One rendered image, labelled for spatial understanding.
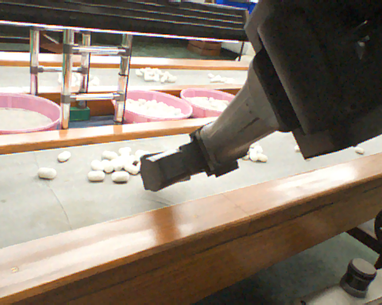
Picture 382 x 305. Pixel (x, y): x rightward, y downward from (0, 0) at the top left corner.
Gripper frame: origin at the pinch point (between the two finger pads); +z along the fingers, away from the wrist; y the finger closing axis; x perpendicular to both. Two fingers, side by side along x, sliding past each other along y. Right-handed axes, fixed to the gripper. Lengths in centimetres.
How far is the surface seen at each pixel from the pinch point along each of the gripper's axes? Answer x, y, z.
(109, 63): -57, -37, 67
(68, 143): -12.3, 8.3, 16.6
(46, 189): -1.2, 19.0, 5.3
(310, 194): 12.3, -31.8, -17.0
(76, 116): -27, -7, 43
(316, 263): 54, -119, 50
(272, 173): 5.5, -35.4, -4.9
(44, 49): -128, -63, 201
